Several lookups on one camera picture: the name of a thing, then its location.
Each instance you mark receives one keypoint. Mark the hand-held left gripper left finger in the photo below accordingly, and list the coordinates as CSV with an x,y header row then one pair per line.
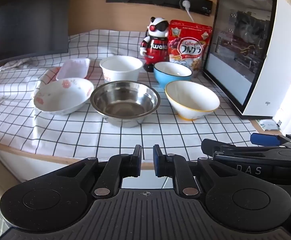
x,y
137,161

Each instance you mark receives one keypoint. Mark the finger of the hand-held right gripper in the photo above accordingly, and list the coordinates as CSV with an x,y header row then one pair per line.
x,y
218,148
263,138

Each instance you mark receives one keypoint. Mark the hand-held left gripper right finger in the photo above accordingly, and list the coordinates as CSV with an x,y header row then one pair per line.
x,y
157,161

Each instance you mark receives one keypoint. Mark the white bowl with yellow rim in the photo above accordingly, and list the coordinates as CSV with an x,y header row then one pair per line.
x,y
190,97

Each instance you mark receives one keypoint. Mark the stainless steel bowl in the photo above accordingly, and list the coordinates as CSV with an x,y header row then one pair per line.
x,y
125,100

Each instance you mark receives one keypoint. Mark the blue bowl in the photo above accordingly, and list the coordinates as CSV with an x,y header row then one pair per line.
x,y
165,78

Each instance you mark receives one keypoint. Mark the white paper bowl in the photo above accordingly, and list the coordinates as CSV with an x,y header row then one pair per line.
x,y
120,75

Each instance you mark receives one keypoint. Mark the white bowl with pink flowers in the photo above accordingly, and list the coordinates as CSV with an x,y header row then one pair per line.
x,y
60,97

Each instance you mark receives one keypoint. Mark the small white packet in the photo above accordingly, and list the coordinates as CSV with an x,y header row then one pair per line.
x,y
269,125

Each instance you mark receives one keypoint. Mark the black checked white tablecloth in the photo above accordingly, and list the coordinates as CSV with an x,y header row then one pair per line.
x,y
85,135

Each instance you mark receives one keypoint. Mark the white computer case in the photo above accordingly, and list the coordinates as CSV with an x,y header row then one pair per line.
x,y
280,67

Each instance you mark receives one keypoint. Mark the red cereal bag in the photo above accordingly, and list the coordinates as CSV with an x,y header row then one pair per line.
x,y
185,42

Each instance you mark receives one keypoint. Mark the red black robot toy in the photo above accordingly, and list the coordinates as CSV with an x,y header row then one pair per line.
x,y
155,47

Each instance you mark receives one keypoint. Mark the white power plug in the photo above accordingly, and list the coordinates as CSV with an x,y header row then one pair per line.
x,y
184,4

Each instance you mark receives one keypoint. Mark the dark flat screen monitor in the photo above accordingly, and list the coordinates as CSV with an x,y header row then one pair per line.
x,y
23,25

